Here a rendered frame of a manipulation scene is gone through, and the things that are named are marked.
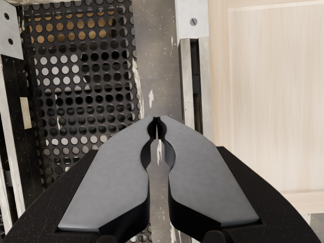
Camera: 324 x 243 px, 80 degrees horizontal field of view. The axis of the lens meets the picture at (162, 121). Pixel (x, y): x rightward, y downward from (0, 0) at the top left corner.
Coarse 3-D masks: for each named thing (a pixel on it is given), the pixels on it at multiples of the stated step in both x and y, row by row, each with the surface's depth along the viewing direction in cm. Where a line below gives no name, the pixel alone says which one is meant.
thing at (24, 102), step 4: (20, 100) 47; (24, 100) 48; (24, 104) 48; (24, 108) 48; (28, 108) 50; (24, 112) 48; (28, 112) 50; (24, 116) 48; (28, 116) 49; (24, 120) 48; (28, 120) 49; (24, 124) 48; (28, 124) 49; (28, 128) 49
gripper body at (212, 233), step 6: (210, 234) 6; (216, 234) 6; (222, 234) 6; (96, 240) 5; (102, 240) 5; (108, 240) 5; (114, 240) 5; (204, 240) 5; (210, 240) 5; (216, 240) 5; (222, 240) 5
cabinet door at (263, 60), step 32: (224, 0) 44; (256, 0) 44; (288, 0) 44; (320, 0) 44; (224, 32) 45; (256, 32) 45; (288, 32) 45; (320, 32) 45; (224, 64) 46; (256, 64) 46; (288, 64) 46; (320, 64) 45; (224, 96) 47; (256, 96) 47; (288, 96) 46; (320, 96) 46; (224, 128) 48; (256, 128) 48; (288, 128) 47; (320, 128) 47; (256, 160) 49; (288, 160) 48; (320, 160) 48; (288, 192) 49; (320, 192) 49
